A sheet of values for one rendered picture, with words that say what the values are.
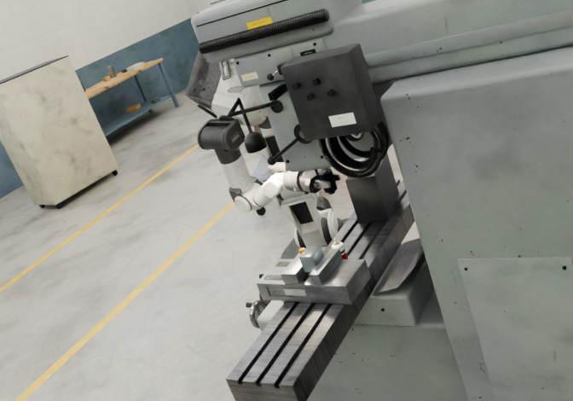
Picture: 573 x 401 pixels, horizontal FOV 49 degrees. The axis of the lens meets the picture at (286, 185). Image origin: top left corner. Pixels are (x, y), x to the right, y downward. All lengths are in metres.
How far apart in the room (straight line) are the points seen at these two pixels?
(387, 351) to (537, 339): 0.56
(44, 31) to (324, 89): 9.68
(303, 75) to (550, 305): 0.91
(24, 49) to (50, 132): 2.96
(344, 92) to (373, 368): 1.14
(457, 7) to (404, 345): 1.13
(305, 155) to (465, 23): 0.66
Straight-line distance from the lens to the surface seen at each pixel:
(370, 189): 2.37
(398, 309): 2.14
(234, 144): 2.41
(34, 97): 8.02
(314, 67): 1.59
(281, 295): 2.12
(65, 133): 8.15
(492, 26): 1.70
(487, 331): 2.00
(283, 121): 2.03
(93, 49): 11.64
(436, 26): 1.73
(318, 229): 3.01
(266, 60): 1.95
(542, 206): 1.73
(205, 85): 2.49
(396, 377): 2.37
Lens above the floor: 2.01
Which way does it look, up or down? 20 degrees down
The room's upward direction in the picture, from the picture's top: 20 degrees counter-clockwise
